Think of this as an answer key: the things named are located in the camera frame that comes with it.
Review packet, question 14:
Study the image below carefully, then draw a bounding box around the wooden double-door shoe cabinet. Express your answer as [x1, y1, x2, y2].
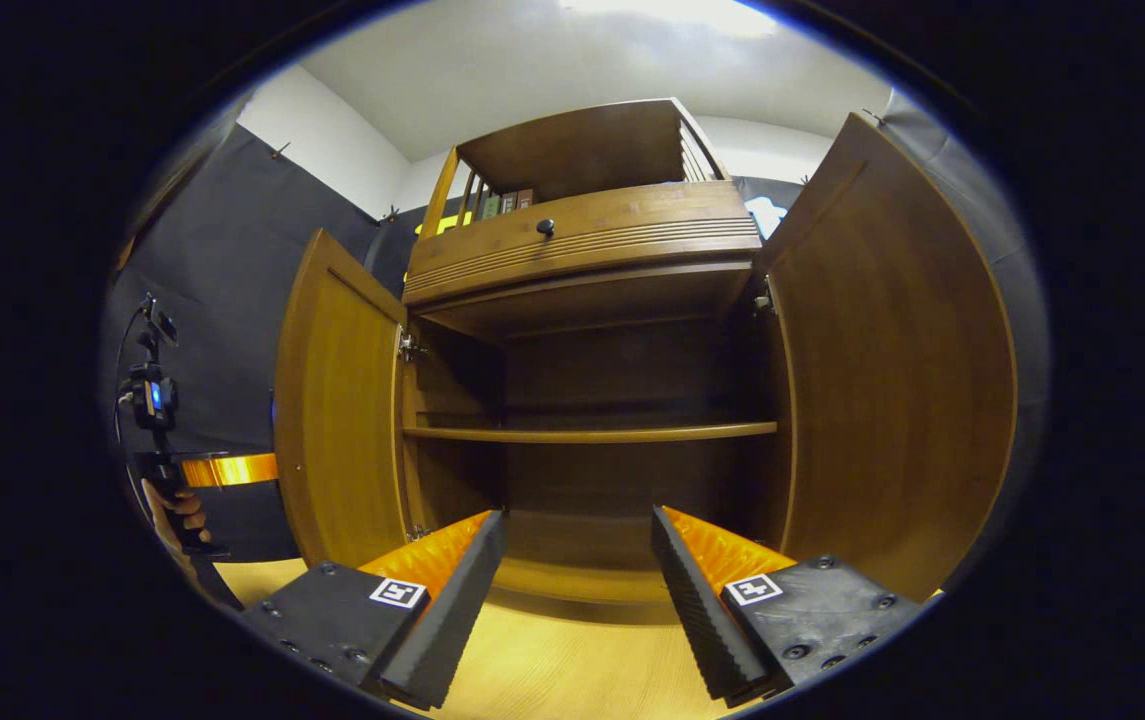
[397, 97, 793, 611]

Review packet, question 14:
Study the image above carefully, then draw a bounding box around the ribbed wooden drawer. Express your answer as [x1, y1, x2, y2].
[402, 180, 763, 306]

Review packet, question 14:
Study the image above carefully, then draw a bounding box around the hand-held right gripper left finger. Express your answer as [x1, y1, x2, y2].
[237, 508, 510, 713]

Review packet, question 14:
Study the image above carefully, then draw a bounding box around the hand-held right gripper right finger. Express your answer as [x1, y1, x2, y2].
[650, 505, 933, 709]

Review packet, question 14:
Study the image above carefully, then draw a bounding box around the wooden cabinet door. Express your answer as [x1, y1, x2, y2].
[272, 228, 413, 569]
[754, 112, 1018, 603]

